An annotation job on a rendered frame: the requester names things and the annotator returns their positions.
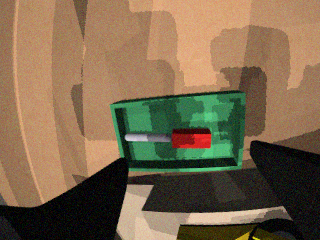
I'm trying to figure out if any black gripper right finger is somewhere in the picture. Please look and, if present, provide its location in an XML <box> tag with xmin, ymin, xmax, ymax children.
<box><xmin>249</xmin><ymin>140</ymin><xmax>320</xmax><ymax>240</ymax></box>

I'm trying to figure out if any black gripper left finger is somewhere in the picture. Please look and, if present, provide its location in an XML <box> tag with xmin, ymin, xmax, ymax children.
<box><xmin>0</xmin><ymin>157</ymin><xmax>129</xmax><ymax>240</ymax></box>

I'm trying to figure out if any green tray floor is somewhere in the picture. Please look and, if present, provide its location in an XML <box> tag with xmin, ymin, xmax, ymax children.
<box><xmin>121</xmin><ymin>99</ymin><xmax>235</xmax><ymax>160</ymax></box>

